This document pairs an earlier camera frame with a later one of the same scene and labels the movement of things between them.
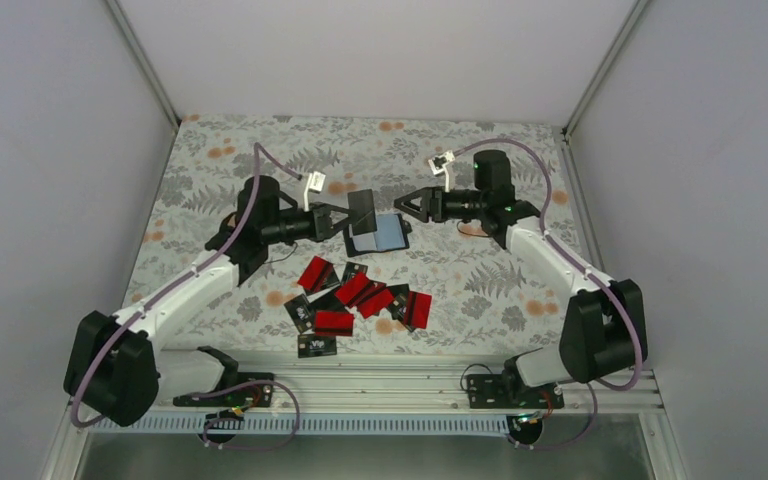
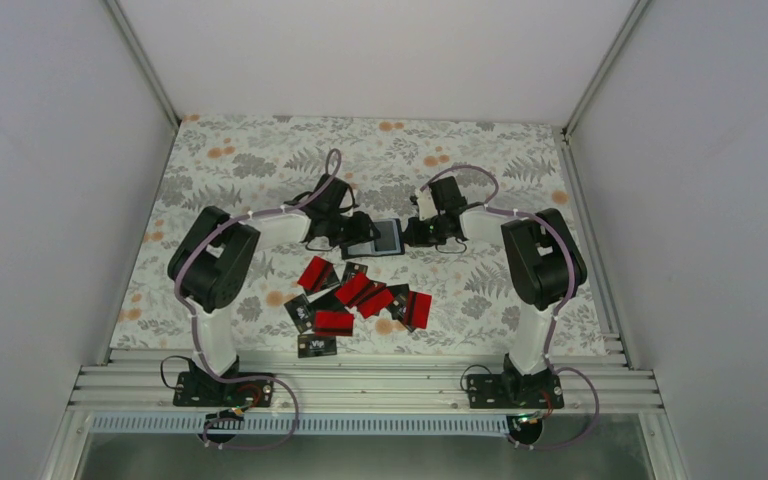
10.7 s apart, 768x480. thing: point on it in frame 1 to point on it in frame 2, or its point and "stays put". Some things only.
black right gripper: (432, 203) to (413, 238)
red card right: (417, 309) stays put
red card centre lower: (375, 305) stays put
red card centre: (352, 287) stays put
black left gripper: (321, 221) to (360, 232)
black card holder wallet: (391, 234) stays put
